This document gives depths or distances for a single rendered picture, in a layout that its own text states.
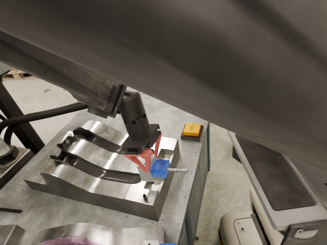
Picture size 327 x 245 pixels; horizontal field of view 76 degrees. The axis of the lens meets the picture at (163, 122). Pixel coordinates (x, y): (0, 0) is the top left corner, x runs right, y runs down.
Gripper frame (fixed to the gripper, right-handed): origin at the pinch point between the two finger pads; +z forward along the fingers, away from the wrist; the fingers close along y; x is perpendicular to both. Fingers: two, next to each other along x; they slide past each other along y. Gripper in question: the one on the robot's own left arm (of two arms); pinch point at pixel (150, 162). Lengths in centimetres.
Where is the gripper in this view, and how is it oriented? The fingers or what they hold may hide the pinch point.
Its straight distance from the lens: 57.7
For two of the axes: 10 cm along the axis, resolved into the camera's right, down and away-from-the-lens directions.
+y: -3.4, 5.1, -7.9
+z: 2.4, 8.6, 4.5
